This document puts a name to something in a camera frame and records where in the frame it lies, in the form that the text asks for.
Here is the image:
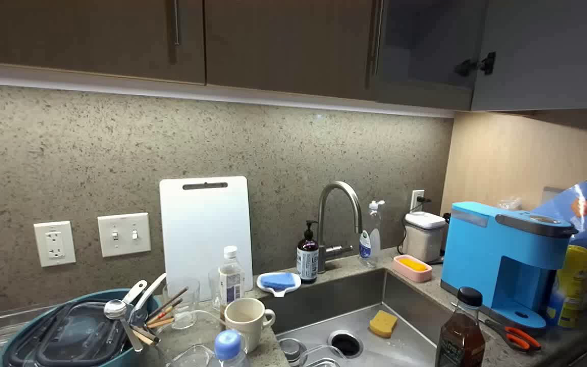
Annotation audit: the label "brown glass bottle black cap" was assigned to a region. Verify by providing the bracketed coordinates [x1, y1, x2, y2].
[434, 287, 486, 367]

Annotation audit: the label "dark soap pump bottle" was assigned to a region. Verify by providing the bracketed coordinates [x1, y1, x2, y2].
[296, 221, 318, 283]

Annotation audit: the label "clear spray bottle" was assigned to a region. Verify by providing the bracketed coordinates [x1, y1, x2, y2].
[359, 200, 385, 267]

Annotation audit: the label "small clear water bottle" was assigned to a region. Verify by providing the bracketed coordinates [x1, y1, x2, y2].
[218, 245, 243, 307]

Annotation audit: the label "blue cap water bottle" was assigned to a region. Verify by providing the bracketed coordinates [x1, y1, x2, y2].
[215, 330, 245, 367]

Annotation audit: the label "yellow bottle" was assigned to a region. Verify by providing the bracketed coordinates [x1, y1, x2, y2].
[547, 245, 587, 329]

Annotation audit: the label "chrome sink faucet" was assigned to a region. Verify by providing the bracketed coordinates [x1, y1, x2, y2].
[318, 180, 364, 272]

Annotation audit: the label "white cutting board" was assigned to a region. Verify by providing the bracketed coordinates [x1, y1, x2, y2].
[159, 176, 252, 301]

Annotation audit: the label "white storage canister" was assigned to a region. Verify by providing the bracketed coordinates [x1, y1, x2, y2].
[404, 212, 446, 264]

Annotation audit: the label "cream ceramic mug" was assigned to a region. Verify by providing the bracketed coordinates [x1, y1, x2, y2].
[223, 298, 276, 354]

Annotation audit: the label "pink sponge tray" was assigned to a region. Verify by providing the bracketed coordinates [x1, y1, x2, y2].
[393, 256, 432, 283]

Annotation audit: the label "stainless steel sink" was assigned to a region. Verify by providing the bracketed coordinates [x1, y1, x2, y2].
[266, 270, 449, 367]

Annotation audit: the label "yellow sponge in sink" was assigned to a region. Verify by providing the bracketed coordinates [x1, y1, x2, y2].
[370, 311, 398, 339]

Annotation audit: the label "clear plastic container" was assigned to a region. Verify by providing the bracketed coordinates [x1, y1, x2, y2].
[158, 311, 223, 367]

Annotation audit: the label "white serving spoon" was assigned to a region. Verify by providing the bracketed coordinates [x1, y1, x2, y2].
[105, 279, 149, 321]

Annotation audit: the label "blue coffee machine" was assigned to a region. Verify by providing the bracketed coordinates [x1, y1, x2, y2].
[440, 202, 575, 330]

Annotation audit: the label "white power outlet plate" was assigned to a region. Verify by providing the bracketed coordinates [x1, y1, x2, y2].
[32, 221, 75, 267]

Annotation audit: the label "teal dish rack basin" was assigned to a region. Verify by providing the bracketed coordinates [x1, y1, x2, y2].
[0, 287, 139, 367]

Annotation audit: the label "small wall outlet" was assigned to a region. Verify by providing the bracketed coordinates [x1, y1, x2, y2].
[409, 191, 425, 212]

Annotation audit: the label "white light switch plate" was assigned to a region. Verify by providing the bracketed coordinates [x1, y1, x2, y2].
[98, 212, 151, 257]

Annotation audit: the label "orange handled scissors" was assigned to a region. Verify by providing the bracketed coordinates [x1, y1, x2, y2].
[486, 318, 542, 354]

